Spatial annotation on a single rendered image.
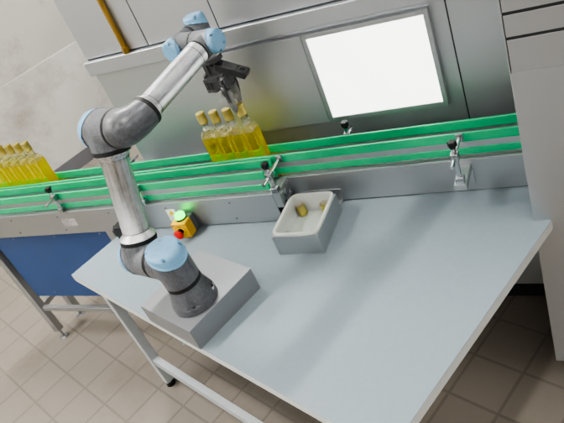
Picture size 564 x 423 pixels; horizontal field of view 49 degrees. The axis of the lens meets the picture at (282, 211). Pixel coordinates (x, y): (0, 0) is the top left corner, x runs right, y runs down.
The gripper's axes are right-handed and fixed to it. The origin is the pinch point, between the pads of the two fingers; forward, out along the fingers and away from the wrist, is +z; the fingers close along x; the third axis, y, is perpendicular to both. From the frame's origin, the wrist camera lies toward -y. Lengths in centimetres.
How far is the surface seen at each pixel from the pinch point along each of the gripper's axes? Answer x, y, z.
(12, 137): -134, 300, 61
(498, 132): 3, -85, 21
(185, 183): 14.0, 27.5, 21.0
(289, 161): 3.8, -13.0, 23.0
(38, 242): 15, 128, 46
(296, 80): -12.2, -18.7, -0.1
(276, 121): -12.0, -4.7, 14.6
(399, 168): 6, -53, 29
